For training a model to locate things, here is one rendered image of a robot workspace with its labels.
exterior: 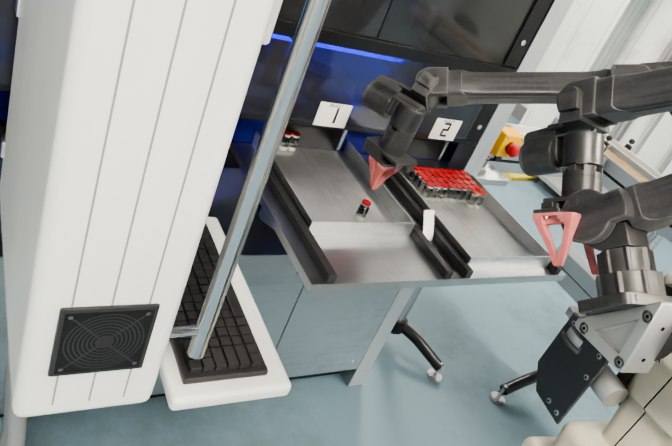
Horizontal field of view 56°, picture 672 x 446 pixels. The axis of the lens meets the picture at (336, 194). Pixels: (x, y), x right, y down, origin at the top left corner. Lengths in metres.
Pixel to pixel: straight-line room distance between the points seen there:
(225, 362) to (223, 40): 0.56
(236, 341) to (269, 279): 0.66
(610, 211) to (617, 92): 0.18
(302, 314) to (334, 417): 0.44
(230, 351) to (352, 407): 1.22
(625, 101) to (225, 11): 0.59
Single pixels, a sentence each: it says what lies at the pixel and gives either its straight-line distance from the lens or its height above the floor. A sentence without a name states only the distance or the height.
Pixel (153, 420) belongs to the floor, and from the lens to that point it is 1.99.
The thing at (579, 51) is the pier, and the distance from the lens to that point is 5.21.
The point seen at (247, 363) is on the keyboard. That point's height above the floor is 0.83.
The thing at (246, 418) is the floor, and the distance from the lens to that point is 2.07.
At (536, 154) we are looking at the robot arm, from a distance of 1.04.
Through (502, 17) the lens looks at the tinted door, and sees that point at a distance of 1.60.
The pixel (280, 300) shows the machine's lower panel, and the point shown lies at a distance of 1.79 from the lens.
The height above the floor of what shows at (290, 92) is 1.31.
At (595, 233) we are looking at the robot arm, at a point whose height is 1.24.
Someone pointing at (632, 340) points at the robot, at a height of 1.16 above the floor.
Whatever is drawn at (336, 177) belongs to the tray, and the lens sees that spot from 1.50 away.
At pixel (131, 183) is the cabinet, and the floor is 1.18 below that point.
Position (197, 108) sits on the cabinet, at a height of 1.28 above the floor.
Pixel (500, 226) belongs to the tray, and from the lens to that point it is 1.65.
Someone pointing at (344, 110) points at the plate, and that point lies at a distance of 1.46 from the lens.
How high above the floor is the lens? 1.57
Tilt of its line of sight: 29 degrees down
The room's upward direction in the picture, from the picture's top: 23 degrees clockwise
